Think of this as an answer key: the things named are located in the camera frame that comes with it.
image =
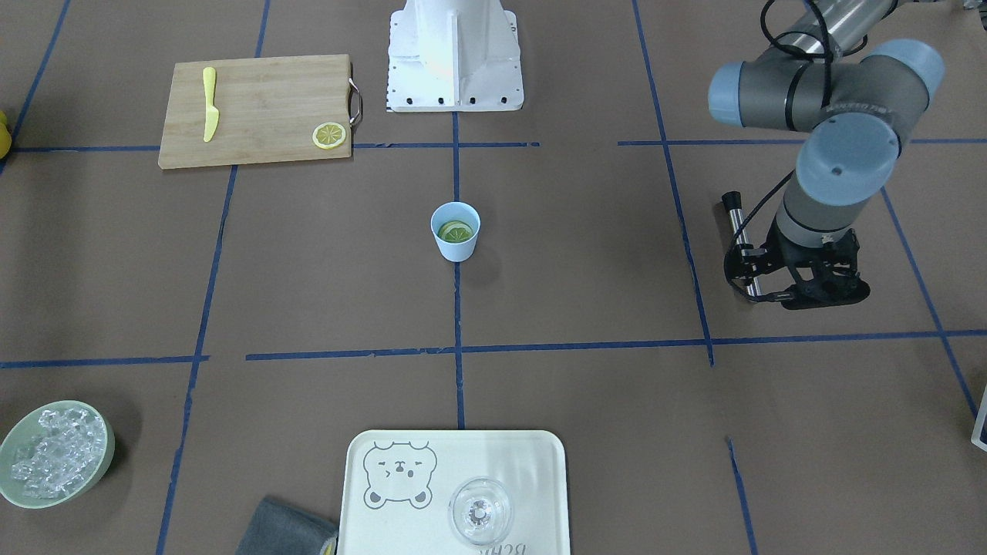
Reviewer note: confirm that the green bowl of ice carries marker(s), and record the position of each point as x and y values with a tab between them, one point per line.
55	454

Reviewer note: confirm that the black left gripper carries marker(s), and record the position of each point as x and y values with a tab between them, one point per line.
794	250

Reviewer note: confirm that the bamboo cutting board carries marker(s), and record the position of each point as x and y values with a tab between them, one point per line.
268	109

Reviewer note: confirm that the steel muddler stick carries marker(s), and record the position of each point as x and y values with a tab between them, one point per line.
736	273

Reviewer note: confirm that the clear wine glass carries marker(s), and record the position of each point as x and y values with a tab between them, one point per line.
481	512

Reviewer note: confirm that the grey folded cloth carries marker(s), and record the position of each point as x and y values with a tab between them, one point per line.
278	528

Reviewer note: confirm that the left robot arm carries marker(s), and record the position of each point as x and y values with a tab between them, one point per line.
858	118

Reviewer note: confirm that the yellow plastic knife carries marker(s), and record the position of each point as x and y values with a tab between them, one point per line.
212	113

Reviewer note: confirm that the green lemon slice in cup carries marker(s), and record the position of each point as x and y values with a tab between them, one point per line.
455	232

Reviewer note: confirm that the white wire cup rack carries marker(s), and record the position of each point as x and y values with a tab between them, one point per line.
978	437

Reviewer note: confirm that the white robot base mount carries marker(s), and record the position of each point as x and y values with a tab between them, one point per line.
454	56

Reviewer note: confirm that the cream bear tray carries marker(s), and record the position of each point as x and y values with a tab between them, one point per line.
398	485

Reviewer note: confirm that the light blue cup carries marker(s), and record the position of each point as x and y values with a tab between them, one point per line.
456	253

